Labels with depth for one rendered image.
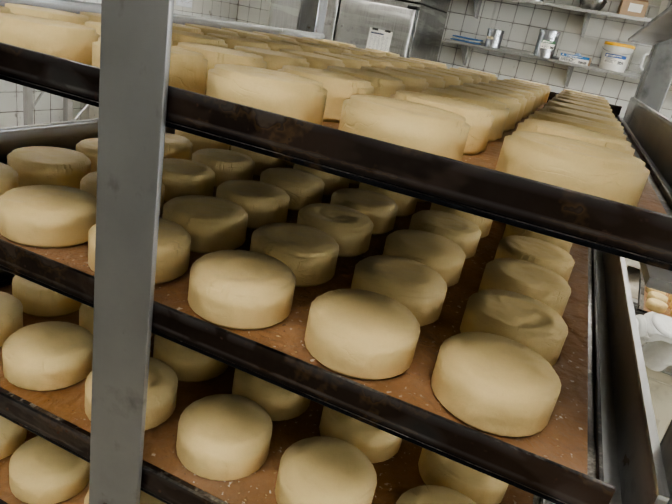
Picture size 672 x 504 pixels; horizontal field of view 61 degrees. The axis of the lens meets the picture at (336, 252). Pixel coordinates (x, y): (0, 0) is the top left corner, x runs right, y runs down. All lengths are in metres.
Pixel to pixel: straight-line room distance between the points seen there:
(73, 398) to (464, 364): 0.23
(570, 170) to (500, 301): 0.12
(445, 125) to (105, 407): 0.20
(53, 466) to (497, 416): 0.30
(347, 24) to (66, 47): 5.03
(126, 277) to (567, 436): 0.19
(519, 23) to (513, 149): 5.59
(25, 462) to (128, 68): 0.29
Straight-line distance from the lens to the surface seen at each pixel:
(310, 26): 0.86
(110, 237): 0.25
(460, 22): 5.91
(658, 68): 0.78
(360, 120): 0.21
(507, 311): 0.30
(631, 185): 0.21
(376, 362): 0.24
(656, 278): 0.18
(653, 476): 0.22
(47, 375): 0.37
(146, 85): 0.23
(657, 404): 1.82
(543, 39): 5.51
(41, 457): 0.44
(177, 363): 0.37
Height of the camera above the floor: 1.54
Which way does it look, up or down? 22 degrees down
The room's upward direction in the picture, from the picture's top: 11 degrees clockwise
